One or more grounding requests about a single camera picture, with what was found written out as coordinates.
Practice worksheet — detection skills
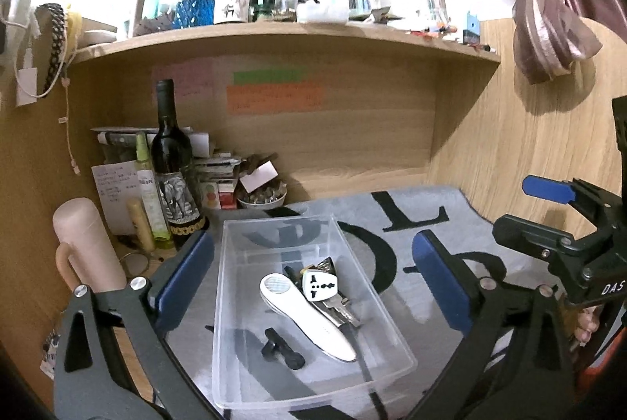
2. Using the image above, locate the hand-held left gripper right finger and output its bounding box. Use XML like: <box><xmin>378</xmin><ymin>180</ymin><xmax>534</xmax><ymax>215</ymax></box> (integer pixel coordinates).
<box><xmin>409</xmin><ymin>229</ymin><xmax>579</xmax><ymax>420</ymax></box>

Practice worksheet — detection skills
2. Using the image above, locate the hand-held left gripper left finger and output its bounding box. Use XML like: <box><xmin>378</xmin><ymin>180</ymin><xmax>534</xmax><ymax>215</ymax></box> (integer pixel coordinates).
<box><xmin>51</xmin><ymin>231</ymin><xmax>216</xmax><ymax>420</ymax></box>

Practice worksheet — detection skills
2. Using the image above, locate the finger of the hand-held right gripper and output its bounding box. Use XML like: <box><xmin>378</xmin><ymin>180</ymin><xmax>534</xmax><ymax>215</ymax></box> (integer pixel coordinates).
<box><xmin>492</xmin><ymin>213</ymin><xmax>589</xmax><ymax>276</ymax></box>
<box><xmin>521</xmin><ymin>175</ymin><xmax>622</xmax><ymax>231</ymax></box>

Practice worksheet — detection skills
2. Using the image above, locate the white travel plug adapter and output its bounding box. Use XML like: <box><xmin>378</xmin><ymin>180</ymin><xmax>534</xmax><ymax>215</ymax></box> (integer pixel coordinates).
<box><xmin>301</xmin><ymin>269</ymin><xmax>339</xmax><ymax>302</ymax></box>

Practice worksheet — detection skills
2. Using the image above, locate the clear plastic storage box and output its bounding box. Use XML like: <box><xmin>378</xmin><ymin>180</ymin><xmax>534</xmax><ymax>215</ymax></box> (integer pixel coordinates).
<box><xmin>212</xmin><ymin>213</ymin><xmax>418</xmax><ymax>412</ymax></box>

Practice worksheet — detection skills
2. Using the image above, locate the white handheld electric device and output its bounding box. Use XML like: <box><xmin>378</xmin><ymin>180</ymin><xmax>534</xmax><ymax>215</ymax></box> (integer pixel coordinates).
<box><xmin>259</xmin><ymin>273</ymin><xmax>357</xmax><ymax>363</ymax></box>

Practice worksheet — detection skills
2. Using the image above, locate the small black plastic part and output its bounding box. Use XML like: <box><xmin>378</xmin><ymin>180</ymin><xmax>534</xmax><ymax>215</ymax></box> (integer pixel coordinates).
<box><xmin>262</xmin><ymin>328</ymin><xmax>306</xmax><ymax>369</ymax></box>

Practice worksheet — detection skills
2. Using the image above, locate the person's right hand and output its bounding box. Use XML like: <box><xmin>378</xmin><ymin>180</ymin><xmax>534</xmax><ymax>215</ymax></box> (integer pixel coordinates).
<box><xmin>569</xmin><ymin>304</ymin><xmax>602</xmax><ymax>348</ymax></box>

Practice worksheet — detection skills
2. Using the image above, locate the grey mat with black letters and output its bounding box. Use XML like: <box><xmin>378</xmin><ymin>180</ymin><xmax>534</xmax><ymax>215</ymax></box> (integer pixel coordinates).
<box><xmin>161</xmin><ymin>185</ymin><xmax>554</xmax><ymax>420</ymax></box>

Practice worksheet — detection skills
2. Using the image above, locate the stack of small boxes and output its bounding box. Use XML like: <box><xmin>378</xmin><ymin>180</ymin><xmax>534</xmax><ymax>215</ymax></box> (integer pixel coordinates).
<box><xmin>193</xmin><ymin>150</ymin><xmax>246</xmax><ymax>211</ymax></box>

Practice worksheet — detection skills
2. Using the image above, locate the green spray bottle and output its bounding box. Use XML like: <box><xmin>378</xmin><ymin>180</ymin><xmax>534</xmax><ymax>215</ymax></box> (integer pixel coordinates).
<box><xmin>134</xmin><ymin>132</ymin><xmax>176</xmax><ymax>251</ymax></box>

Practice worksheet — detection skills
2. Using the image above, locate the white bowl with small things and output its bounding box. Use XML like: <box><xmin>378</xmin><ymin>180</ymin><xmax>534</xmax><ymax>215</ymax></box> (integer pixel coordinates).
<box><xmin>236</xmin><ymin>185</ymin><xmax>289</xmax><ymax>210</ymax></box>

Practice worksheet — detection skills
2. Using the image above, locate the handwritten paper note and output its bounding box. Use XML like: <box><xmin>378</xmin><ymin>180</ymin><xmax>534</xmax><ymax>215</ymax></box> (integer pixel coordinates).
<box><xmin>91</xmin><ymin>160</ymin><xmax>143</xmax><ymax>235</ymax></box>

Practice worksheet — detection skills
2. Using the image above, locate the dark wine bottle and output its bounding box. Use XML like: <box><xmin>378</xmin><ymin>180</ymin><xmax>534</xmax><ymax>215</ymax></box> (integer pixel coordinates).
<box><xmin>150</xmin><ymin>79</ymin><xmax>205</xmax><ymax>249</ymax></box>

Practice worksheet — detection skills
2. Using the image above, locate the white card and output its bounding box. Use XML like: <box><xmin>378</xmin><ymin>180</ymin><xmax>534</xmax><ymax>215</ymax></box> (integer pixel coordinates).
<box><xmin>238</xmin><ymin>161</ymin><xmax>279</xmax><ymax>193</ymax></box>

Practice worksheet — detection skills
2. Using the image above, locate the small patterned sticker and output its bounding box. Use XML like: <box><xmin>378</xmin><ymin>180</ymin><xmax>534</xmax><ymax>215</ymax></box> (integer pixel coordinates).
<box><xmin>42</xmin><ymin>327</ymin><xmax>62</xmax><ymax>379</ymax></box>

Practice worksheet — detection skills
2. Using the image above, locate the pink sticky note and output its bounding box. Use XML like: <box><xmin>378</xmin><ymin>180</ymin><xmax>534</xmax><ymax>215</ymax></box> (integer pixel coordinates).
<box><xmin>152</xmin><ymin>60</ymin><xmax>216</xmax><ymax>100</ymax></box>

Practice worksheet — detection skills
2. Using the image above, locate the orange sticky note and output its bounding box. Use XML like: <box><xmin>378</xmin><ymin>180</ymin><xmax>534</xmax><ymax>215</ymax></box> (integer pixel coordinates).
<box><xmin>227</xmin><ymin>81</ymin><xmax>325</xmax><ymax>116</ymax></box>

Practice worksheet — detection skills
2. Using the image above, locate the green sticky note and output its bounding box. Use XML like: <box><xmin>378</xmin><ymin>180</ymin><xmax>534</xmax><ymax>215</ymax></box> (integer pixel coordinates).
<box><xmin>233</xmin><ymin>69</ymin><xmax>304</xmax><ymax>84</ymax></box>

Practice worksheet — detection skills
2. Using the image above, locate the wooden shelf board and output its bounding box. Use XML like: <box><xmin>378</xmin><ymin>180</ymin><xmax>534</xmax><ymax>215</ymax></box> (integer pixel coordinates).
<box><xmin>69</xmin><ymin>20</ymin><xmax>503</xmax><ymax>65</ymax></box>

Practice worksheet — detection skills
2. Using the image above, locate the braided black white band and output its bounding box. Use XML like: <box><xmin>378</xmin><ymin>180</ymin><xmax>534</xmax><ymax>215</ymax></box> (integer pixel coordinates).
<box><xmin>36</xmin><ymin>3</ymin><xmax>67</xmax><ymax>97</ymax></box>

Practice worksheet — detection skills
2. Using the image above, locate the white plastic container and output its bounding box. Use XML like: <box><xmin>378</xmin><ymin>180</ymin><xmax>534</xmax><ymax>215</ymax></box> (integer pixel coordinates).
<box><xmin>296</xmin><ymin>1</ymin><xmax>350</xmax><ymax>23</ymax></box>

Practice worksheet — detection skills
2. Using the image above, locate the metal ring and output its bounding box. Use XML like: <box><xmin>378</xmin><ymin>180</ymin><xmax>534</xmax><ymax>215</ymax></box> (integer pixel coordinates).
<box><xmin>118</xmin><ymin>252</ymin><xmax>154</xmax><ymax>278</ymax></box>

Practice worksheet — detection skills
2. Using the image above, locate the pink jug with handle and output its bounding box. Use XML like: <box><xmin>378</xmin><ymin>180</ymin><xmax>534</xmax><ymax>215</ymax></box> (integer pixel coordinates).
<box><xmin>53</xmin><ymin>198</ymin><xmax>129</xmax><ymax>293</ymax></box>

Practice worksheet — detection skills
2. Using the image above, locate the beaded string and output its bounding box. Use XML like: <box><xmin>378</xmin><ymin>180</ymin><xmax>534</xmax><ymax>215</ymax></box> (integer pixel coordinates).
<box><xmin>62</xmin><ymin>74</ymin><xmax>82</xmax><ymax>176</ymax></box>

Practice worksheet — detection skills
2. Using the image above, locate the white charger with cable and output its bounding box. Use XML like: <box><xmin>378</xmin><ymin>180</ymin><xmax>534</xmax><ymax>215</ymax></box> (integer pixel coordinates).
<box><xmin>14</xmin><ymin>20</ymin><xmax>42</xmax><ymax>107</ymax></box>

